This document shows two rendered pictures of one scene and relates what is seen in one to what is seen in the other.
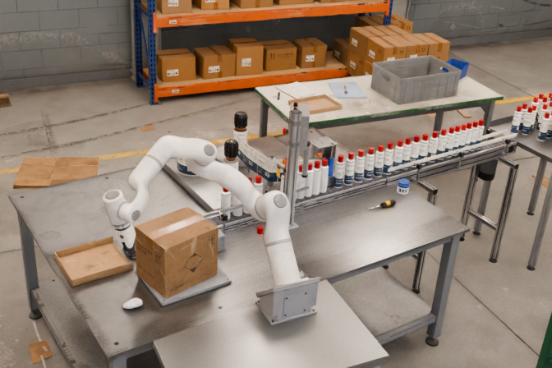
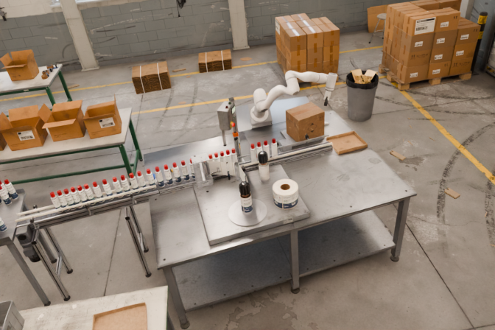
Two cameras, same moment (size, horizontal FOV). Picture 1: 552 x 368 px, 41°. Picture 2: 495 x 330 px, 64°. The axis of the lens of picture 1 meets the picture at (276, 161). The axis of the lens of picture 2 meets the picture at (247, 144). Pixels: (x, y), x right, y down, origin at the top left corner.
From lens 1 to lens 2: 6.29 m
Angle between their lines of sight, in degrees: 116
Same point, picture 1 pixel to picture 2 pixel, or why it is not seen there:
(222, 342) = not seen: hidden behind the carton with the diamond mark
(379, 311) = not seen: hidden behind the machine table
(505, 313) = (110, 228)
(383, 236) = (193, 151)
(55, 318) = (373, 216)
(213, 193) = (276, 176)
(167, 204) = (306, 179)
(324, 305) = (244, 122)
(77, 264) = (354, 143)
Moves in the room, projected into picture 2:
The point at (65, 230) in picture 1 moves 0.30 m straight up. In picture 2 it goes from (367, 163) to (370, 135)
